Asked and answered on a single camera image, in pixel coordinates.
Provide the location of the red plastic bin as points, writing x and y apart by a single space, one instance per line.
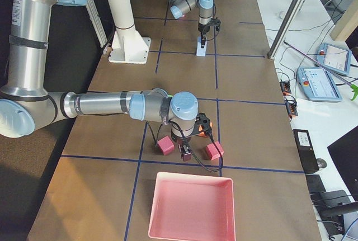
192 207

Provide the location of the orange foam block right side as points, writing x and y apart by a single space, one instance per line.
205 133

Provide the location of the crimson foam block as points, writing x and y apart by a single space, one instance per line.
166 145
214 150

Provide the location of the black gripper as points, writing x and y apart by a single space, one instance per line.
183 142
203 29

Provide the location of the aluminium frame post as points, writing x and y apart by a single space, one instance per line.
293 9

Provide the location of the black box with label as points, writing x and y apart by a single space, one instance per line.
305 151

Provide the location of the teach pendant far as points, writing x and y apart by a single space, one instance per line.
335 58

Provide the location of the reacher grabber stick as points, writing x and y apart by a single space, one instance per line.
351 85

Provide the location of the wooden board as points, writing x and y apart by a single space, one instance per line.
346 24

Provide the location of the crimson foam block far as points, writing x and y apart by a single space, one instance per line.
214 150

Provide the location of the crimson foam block near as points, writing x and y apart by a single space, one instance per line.
166 145

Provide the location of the dark monitor screen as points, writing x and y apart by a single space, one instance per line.
343 152

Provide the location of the teach pendant near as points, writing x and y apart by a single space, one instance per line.
318 85

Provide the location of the black power strip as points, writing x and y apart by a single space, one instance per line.
289 99

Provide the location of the teach pendant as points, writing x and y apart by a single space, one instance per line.
318 85
335 58

